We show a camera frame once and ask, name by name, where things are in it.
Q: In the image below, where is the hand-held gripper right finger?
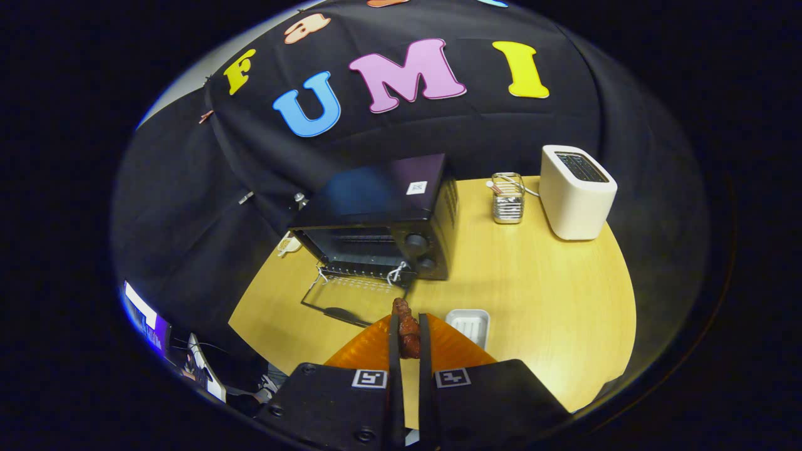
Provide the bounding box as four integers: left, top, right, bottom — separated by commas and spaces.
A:
418, 313, 572, 451

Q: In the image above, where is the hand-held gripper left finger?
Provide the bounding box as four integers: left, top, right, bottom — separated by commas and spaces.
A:
256, 313, 405, 451

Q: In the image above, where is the brown meat piece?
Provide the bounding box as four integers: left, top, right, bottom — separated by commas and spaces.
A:
392, 298, 421, 360

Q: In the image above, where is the black toaster oven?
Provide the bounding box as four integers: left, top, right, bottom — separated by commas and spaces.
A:
289, 153, 459, 328

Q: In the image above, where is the white toaster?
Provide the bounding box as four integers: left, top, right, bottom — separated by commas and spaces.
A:
539, 145, 618, 241

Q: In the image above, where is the white rectangular tray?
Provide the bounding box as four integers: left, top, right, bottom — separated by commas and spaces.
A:
445, 308, 491, 351

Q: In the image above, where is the computer screen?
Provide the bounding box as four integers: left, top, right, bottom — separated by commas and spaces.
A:
121, 280, 172, 355

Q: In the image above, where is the black backdrop cloth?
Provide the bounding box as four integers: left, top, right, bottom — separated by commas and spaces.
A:
113, 0, 709, 355

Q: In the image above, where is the metal wire basket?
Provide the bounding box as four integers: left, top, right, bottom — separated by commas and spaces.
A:
491, 172, 526, 225

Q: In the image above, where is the white power cable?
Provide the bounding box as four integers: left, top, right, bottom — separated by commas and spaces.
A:
498, 175, 541, 199

